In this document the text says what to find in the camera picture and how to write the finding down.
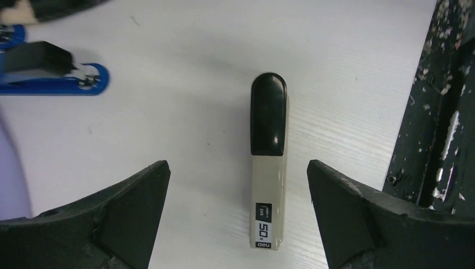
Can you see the beige and black stapler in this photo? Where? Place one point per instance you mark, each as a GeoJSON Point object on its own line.
{"type": "Point", "coordinates": [268, 147]}

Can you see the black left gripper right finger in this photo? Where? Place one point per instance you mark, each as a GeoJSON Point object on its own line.
{"type": "Point", "coordinates": [362, 227]}

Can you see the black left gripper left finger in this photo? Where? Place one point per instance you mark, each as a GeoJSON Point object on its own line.
{"type": "Point", "coordinates": [112, 228]}

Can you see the blue stapler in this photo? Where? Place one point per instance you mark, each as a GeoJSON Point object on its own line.
{"type": "Point", "coordinates": [42, 68]}
{"type": "Point", "coordinates": [12, 35]}

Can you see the lavender crumpled cloth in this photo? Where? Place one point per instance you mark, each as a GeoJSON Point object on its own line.
{"type": "Point", "coordinates": [15, 200]}

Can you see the black floral blanket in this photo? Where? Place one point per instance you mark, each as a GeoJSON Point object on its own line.
{"type": "Point", "coordinates": [30, 12]}

